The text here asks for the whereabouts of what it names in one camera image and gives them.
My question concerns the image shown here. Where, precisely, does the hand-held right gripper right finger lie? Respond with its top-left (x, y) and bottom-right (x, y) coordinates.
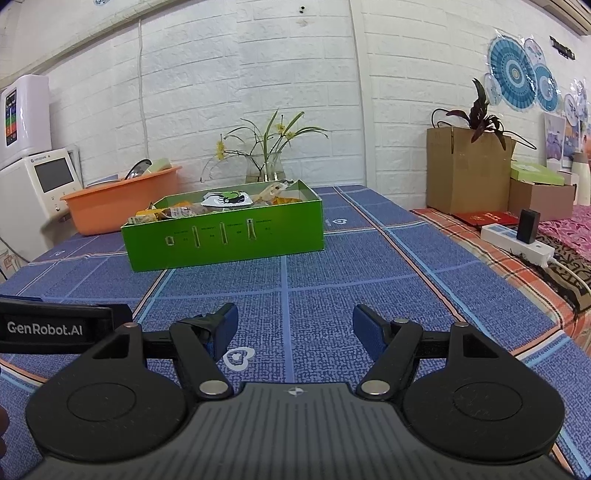
top-left (353, 304), bottom-right (507, 400)

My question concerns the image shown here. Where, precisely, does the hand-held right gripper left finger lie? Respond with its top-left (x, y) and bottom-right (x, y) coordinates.
top-left (85, 302), bottom-right (240, 400)

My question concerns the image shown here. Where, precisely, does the green cardboard box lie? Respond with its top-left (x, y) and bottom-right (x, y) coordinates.
top-left (120, 178), bottom-right (325, 273)

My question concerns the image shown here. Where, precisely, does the white silver snack packet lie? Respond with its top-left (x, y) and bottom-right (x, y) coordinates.
top-left (200, 188), bottom-right (254, 210)

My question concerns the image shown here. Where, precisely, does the cream snack packet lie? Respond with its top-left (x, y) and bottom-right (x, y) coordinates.
top-left (252, 181), bottom-right (297, 201)

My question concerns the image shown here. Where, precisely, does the blue checkered tablecloth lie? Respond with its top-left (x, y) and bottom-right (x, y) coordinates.
top-left (0, 185), bottom-right (591, 480)

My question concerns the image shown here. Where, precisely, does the orange plastic basin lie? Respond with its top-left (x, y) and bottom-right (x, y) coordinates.
top-left (60, 165), bottom-right (184, 236)

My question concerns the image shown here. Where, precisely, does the white appliance with screen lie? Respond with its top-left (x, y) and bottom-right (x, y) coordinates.
top-left (0, 148), bottom-right (82, 261)

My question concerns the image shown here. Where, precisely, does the dark pot lid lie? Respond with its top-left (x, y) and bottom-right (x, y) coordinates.
top-left (122, 159), bottom-right (153, 182)

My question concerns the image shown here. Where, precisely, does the white power strip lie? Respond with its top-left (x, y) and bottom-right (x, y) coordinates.
top-left (479, 223), bottom-right (556, 267)

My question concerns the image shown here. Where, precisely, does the red booklet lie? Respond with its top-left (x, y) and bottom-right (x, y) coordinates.
top-left (451, 209), bottom-right (521, 228)

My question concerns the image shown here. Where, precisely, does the glass vase with flowers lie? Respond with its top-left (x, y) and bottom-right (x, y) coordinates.
top-left (200, 109), bottom-right (332, 186)

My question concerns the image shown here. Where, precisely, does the large brown cardboard box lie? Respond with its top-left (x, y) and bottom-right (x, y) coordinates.
top-left (425, 126), bottom-right (518, 216)

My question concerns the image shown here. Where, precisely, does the black charger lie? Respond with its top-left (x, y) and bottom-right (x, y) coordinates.
top-left (516, 208), bottom-right (541, 245)

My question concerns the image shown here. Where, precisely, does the dark patterned cloth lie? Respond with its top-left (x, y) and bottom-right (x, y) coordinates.
top-left (538, 219), bottom-right (591, 315)

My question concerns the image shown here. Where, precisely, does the white water purifier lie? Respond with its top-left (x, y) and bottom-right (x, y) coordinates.
top-left (0, 74), bottom-right (52, 161)

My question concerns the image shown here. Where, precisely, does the small cardboard box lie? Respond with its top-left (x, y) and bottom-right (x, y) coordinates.
top-left (508, 178), bottom-right (578, 223)

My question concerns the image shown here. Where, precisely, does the green flat box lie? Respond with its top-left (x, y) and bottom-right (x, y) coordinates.
top-left (510, 161), bottom-right (567, 186)

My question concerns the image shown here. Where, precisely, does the purple leaf plant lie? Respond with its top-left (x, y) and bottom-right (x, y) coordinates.
top-left (431, 77), bottom-right (537, 151)

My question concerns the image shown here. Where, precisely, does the white thermos bottle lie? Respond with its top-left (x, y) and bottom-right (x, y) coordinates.
top-left (570, 149), bottom-right (591, 207)

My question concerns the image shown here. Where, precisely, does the purple picture card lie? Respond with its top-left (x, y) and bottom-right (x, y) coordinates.
top-left (544, 112), bottom-right (568, 170)

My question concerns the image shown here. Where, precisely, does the blue paper fan decoration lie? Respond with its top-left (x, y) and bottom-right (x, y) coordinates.
top-left (486, 29), bottom-right (591, 136)

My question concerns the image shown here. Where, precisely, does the white air conditioner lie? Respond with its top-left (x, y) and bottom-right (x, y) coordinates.
top-left (537, 0), bottom-right (591, 34)

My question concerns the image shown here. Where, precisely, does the white power cable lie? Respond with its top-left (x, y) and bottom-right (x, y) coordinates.
top-left (546, 255), bottom-right (591, 298)

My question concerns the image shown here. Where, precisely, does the white wall cable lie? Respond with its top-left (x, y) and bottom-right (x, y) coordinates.
top-left (137, 18), bottom-right (149, 158)

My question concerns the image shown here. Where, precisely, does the white wall pipe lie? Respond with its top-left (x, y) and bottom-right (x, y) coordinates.
top-left (347, 0), bottom-right (371, 186)

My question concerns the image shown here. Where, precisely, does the black wall sign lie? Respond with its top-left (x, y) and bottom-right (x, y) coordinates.
top-left (549, 35), bottom-right (576, 62)

